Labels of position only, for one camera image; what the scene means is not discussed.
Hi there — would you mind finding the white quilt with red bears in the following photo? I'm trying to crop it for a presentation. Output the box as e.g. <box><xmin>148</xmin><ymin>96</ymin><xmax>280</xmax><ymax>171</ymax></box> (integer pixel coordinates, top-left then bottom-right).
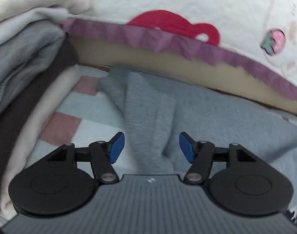
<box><xmin>62</xmin><ymin>0</ymin><xmax>297</xmax><ymax>119</ymax></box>

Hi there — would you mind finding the pink and blue checked bedsheet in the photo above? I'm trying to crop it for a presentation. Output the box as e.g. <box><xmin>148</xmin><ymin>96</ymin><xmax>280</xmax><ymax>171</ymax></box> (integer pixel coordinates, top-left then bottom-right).
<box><xmin>25</xmin><ymin>65</ymin><xmax>141</xmax><ymax>176</ymax></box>

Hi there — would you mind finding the cream folded garment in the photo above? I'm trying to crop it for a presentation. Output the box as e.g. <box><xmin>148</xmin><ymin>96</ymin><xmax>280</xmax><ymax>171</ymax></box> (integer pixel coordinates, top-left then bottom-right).
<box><xmin>0</xmin><ymin>0</ymin><xmax>92</xmax><ymax>27</ymax></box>

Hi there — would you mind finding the white folded garment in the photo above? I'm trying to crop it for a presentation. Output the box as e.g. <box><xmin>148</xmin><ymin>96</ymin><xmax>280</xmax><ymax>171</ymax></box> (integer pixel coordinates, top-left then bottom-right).
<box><xmin>0</xmin><ymin>66</ymin><xmax>79</xmax><ymax>215</ymax></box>

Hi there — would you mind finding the grey knit folded garment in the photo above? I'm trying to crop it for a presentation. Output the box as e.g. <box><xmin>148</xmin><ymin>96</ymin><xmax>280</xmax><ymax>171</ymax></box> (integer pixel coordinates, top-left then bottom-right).
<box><xmin>0</xmin><ymin>26</ymin><xmax>66</xmax><ymax>122</ymax></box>

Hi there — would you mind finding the stack of folded clothes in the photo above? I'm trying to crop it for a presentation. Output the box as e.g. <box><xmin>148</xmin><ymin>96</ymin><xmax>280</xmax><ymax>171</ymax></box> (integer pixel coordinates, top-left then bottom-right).
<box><xmin>0</xmin><ymin>40</ymin><xmax>79</xmax><ymax>216</ymax></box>

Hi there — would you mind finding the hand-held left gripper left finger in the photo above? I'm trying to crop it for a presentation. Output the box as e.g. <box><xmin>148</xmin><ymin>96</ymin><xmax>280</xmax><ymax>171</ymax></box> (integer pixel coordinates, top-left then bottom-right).
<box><xmin>41</xmin><ymin>132</ymin><xmax>126</xmax><ymax>185</ymax></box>

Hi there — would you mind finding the light grey folded garment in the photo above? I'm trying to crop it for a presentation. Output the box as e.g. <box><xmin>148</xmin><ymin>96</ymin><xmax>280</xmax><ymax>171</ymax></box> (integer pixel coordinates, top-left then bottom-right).
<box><xmin>0</xmin><ymin>7</ymin><xmax>68</xmax><ymax>48</ymax></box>

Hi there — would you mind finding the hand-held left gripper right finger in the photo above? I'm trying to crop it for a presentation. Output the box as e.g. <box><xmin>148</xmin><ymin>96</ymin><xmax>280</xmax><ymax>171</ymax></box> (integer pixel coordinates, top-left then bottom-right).
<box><xmin>179</xmin><ymin>132</ymin><xmax>263</xmax><ymax>185</ymax></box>

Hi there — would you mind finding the grey fleece garment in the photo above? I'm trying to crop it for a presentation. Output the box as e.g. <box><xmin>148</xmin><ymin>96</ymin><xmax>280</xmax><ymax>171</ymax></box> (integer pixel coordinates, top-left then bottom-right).
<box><xmin>97</xmin><ymin>65</ymin><xmax>297</xmax><ymax>215</ymax></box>

